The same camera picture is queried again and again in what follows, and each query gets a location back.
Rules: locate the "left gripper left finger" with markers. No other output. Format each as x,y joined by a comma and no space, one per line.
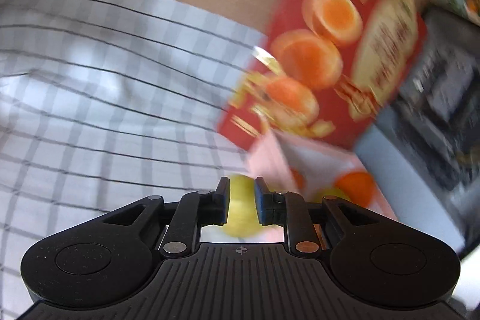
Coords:
186,218

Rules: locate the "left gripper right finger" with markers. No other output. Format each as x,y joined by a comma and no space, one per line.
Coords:
289,211

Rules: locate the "yellow-green apple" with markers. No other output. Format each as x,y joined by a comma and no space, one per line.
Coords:
242,219

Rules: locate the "large orange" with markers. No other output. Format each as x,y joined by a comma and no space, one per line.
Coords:
360,186

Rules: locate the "pink gift box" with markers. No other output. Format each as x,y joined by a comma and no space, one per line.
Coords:
274,153

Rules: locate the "green pear in box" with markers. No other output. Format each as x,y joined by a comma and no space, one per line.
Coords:
330,192

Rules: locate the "white black grid tablecloth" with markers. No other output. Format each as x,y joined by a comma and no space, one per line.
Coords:
104,102

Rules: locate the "glass panel computer case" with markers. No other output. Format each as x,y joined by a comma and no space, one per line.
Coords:
423,149

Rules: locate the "red egg snack bag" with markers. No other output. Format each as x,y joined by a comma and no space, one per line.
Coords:
325,70

